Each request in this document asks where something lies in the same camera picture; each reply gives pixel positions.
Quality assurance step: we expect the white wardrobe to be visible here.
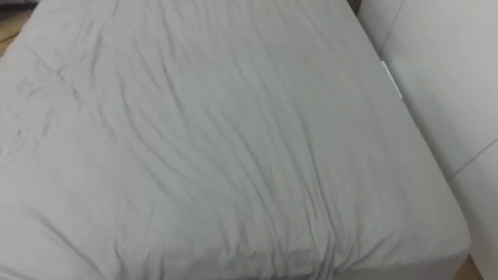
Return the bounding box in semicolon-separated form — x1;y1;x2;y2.
356;0;498;280

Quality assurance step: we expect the grey bed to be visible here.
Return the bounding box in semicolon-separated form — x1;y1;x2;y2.
0;0;472;280

